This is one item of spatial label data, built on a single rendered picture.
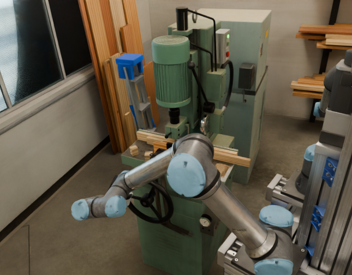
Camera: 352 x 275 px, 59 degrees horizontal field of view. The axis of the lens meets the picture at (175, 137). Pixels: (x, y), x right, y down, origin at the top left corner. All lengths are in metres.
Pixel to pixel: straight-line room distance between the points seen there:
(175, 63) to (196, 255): 1.14
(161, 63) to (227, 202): 0.75
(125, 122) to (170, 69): 1.81
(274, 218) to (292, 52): 2.86
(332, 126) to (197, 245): 1.08
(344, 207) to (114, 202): 0.80
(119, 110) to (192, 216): 1.67
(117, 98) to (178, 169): 2.26
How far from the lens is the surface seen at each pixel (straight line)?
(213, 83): 1.68
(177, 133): 1.64
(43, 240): 2.71
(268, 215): 1.18
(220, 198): 0.96
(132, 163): 1.74
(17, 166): 2.71
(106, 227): 2.64
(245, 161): 1.62
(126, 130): 3.23
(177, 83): 1.49
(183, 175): 0.89
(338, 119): 1.18
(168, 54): 1.44
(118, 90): 3.05
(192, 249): 1.98
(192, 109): 1.69
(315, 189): 1.31
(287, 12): 3.75
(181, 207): 1.76
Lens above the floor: 1.87
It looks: 31 degrees down
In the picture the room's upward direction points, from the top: 3 degrees counter-clockwise
